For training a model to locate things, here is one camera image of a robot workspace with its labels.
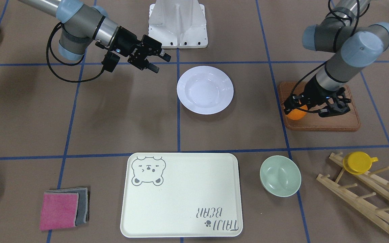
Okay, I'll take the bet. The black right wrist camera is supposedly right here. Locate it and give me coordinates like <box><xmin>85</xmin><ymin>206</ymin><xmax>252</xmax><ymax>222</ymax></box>
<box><xmin>101</xmin><ymin>51</ymin><xmax>120</xmax><ymax>73</ymax></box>

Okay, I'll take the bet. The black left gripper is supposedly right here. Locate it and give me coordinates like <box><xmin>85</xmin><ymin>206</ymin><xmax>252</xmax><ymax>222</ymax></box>
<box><xmin>284</xmin><ymin>75</ymin><xmax>337</xmax><ymax>117</ymax></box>

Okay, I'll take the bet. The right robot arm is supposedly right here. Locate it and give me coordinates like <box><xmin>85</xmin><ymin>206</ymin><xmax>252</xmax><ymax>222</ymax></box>
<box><xmin>23</xmin><ymin>0</ymin><xmax>171</xmax><ymax>73</ymax></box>

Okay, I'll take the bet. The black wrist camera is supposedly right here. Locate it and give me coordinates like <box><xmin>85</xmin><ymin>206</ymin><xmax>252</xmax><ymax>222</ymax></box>
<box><xmin>101</xmin><ymin>51</ymin><xmax>120</xmax><ymax>73</ymax></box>
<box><xmin>327</xmin><ymin>87</ymin><xmax>351</xmax><ymax>116</ymax></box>

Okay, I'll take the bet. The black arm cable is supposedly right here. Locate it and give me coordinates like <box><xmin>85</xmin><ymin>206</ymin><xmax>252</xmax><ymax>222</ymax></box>
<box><xmin>289</xmin><ymin>0</ymin><xmax>370</xmax><ymax>102</ymax></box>
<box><xmin>46</xmin><ymin>22</ymin><xmax>109</xmax><ymax>83</ymax></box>

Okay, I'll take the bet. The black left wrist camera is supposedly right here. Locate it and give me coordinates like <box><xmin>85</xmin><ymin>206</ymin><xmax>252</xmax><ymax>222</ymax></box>
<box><xmin>327</xmin><ymin>87</ymin><xmax>351</xmax><ymax>116</ymax></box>

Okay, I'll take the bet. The white round plate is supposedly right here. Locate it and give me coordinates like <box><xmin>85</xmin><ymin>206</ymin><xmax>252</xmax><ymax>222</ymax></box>
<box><xmin>176</xmin><ymin>66</ymin><xmax>234</xmax><ymax>115</ymax></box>

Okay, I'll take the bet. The orange fruit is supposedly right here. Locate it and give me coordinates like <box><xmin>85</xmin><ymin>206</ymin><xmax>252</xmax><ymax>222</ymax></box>
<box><xmin>286</xmin><ymin>109</ymin><xmax>307</xmax><ymax>120</ymax></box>

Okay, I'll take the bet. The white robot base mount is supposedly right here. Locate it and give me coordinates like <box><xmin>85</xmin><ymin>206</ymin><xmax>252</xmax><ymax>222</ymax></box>
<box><xmin>148</xmin><ymin>0</ymin><xmax>208</xmax><ymax>48</ymax></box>

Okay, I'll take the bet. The cream bear print tray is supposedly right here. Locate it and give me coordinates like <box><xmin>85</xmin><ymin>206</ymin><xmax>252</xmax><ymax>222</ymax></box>
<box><xmin>120</xmin><ymin>153</ymin><xmax>243</xmax><ymax>238</ymax></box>

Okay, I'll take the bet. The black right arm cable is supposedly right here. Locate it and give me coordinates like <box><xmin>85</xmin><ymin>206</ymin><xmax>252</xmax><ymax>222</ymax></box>
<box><xmin>46</xmin><ymin>22</ymin><xmax>109</xmax><ymax>83</ymax></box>

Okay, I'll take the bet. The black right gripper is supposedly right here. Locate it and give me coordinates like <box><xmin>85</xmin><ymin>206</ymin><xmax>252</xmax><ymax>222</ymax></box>
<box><xmin>109</xmin><ymin>26</ymin><xmax>172</xmax><ymax>73</ymax></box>

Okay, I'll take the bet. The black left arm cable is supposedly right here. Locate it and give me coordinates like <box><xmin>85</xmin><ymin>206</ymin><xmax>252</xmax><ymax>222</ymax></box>
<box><xmin>289</xmin><ymin>0</ymin><xmax>370</xmax><ymax>102</ymax></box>

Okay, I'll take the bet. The wooden dish rack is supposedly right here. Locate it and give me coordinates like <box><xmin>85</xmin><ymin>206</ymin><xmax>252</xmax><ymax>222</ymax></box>
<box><xmin>316</xmin><ymin>153</ymin><xmax>389</xmax><ymax>234</ymax></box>

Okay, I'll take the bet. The pink cloth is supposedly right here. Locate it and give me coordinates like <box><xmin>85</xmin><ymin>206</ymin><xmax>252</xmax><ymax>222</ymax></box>
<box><xmin>39</xmin><ymin>192</ymin><xmax>79</xmax><ymax>231</ymax></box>

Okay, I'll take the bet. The grey cloth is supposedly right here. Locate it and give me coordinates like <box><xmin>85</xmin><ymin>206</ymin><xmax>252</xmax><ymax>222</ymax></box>
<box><xmin>46</xmin><ymin>187</ymin><xmax>88</xmax><ymax>226</ymax></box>

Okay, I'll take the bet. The wooden cutting board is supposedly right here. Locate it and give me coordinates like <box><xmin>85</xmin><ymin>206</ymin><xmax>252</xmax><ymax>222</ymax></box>
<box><xmin>277</xmin><ymin>81</ymin><xmax>361</xmax><ymax>131</ymax></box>

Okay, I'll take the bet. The yellow cup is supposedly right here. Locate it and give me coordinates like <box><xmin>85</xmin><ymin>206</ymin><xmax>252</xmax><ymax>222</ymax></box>
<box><xmin>342</xmin><ymin>151</ymin><xmax>379</xmax><ymax>175</ymax></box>

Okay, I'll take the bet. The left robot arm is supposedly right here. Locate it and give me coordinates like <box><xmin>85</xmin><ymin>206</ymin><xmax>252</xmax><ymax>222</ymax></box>
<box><xmin>283</xmin><ymin>0</ymin><xmax>389</xmax><ymax>119</ymax></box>

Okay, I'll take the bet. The mint green bowl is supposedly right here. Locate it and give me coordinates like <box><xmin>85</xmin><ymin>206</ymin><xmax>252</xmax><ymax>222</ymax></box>
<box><xmin>259</xmin><ymin>155</ymin><xmax>302</xmax><ymax>197</ymax></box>

